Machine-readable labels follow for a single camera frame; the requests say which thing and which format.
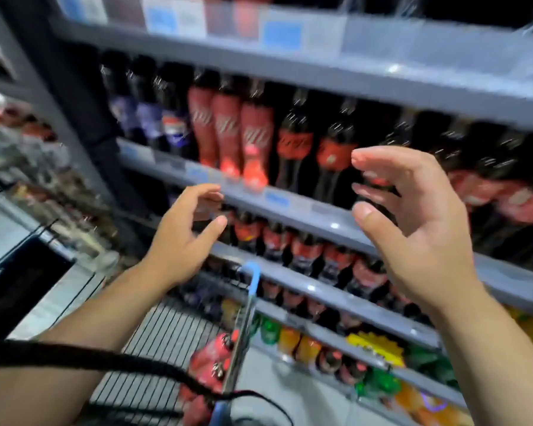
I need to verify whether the yellow starburst promo sign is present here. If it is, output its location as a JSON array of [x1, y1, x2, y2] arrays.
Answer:
[[346, 331, 408, 369]]

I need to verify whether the grey store shelving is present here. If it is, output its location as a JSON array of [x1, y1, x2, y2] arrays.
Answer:
[[0, 0, 533, 414]]

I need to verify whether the black wire shopping cart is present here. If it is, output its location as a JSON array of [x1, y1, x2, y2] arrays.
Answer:
[[0, 186, 263, 426]]

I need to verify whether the person's right hand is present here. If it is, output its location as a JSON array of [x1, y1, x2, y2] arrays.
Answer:
[[349, 144, 485, 320]]

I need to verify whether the person's left hand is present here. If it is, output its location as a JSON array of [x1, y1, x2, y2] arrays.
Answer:
[[140, 183, 229, 293]]

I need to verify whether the dark cola bottle blue label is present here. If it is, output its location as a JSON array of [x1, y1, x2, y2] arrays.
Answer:
[[155, 64, 195, 160], [129, 57, 165, 151], [100, 53, 139, 143]]

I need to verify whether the person's left forearm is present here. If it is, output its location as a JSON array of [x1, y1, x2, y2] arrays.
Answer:
[[0, 262, 174, 426]]

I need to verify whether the red cola bottle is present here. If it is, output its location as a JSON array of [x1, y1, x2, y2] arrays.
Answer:
[[231, 0, 275, 41], [240, 79, 277, 190], [213, 75, 245, 178], [188, 70, 221, 169]]

